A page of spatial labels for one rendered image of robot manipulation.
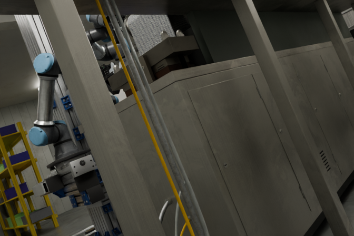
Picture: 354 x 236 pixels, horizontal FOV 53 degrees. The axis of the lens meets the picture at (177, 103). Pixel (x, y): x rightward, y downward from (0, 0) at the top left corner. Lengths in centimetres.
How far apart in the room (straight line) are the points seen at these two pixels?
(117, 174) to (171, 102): 58
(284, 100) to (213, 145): 37
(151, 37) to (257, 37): 48
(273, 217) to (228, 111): 44
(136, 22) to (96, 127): 102
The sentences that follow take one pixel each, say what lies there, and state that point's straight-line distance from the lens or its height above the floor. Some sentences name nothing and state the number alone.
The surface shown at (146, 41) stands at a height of 114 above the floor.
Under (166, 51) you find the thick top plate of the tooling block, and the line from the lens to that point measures 135.
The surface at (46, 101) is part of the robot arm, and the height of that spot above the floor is 114.
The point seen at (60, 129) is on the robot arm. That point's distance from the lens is 229.
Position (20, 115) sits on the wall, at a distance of 973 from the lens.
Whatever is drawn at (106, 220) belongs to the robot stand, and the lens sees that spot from 254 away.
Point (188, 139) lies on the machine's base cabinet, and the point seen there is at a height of 65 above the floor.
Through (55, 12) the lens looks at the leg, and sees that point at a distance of 84.
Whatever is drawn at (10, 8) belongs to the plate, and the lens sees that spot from 103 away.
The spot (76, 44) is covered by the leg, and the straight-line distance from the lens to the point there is 82.
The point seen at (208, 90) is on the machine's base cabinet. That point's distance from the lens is 137.
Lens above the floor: 68
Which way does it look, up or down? 5 degrees up
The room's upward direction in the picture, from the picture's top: 22 degrees counter-clockwise
